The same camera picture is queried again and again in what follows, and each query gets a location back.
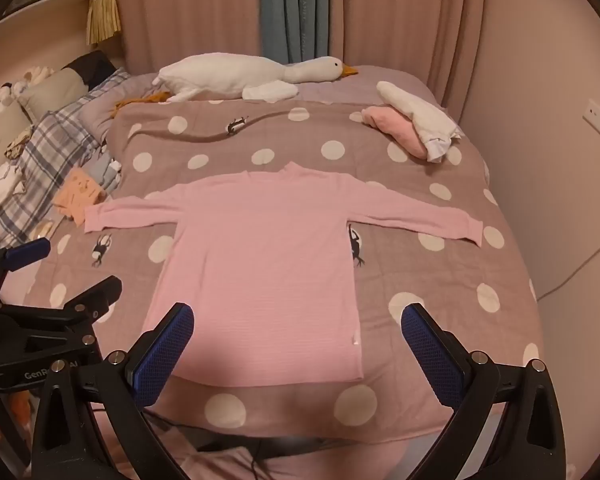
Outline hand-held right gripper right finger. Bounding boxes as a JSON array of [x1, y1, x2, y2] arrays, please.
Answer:
[[401, 302, 567, 480]]

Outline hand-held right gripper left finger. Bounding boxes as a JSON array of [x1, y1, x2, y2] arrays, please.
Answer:
[[31, 302, 196, 480]]

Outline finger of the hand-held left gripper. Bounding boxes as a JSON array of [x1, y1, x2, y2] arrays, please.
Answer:
[[55, 275, 123, 333], [0, 238, 51, 273]]

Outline pink long-sleeve shirt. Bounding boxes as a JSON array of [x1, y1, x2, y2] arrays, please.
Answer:
[[83, 161, 483, 387]]

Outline folded grey clothes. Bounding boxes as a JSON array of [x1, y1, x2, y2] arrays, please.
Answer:
[[85, 152, 123, 196]]

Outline mauve polka dot blanket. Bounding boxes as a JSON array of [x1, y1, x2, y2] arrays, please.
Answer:
[[0, 94, 541, 456]]

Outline orange printed garment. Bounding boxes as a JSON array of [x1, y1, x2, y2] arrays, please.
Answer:
[[53, 167, 112, 223]]

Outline plaid blanket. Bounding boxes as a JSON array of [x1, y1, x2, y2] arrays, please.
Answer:
[[0, 67, 131, 246]]

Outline pale green pillow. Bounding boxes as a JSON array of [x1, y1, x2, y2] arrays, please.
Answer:
[[0, 67, 88, 161]]

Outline small plush toys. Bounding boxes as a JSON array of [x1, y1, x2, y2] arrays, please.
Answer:
[[0, 64, 53, 116]]

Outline dark pillow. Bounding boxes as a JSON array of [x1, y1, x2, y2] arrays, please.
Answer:
[[62, 50, 121, 86]]

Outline folded pink cloth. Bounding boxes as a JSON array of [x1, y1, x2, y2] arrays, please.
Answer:
[[362, 106, 428, 160]]

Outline folded white cloth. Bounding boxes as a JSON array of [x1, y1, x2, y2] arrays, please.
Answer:
[[376, 81, 463, 162]]

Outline beige fringe hanging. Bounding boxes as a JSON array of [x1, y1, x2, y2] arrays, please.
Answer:
[[86, 0, 123, 46]]

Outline white goose plush toy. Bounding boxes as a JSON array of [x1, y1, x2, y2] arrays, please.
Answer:
[[112, 55, 358, 111]]

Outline pink curtain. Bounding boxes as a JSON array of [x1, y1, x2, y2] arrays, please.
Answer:
[[122, 0, 486, 106]]

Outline teal curtain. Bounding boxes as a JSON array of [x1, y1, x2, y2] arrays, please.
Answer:
[[259, 0, 343, 65]]

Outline thin wall cable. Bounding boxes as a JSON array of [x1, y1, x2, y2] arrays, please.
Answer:
[[535, 210, 600, 302]]

